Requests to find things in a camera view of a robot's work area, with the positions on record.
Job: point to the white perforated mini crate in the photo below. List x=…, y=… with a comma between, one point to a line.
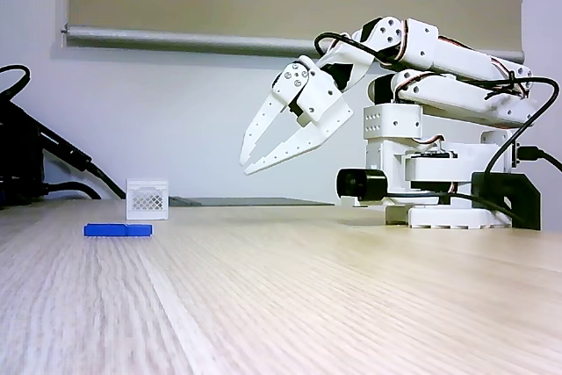
x=147, y=199

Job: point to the black cylindrical camera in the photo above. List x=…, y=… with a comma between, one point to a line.
x=366, y=184

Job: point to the black device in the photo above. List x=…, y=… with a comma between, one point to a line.
x=17, y=151

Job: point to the black table clamp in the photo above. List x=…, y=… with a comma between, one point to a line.
x=522, y=195

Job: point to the blue clothes peg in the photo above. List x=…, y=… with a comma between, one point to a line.
x=114, y=230

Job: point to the dark flat mat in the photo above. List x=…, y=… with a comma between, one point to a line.
x=250, y=201

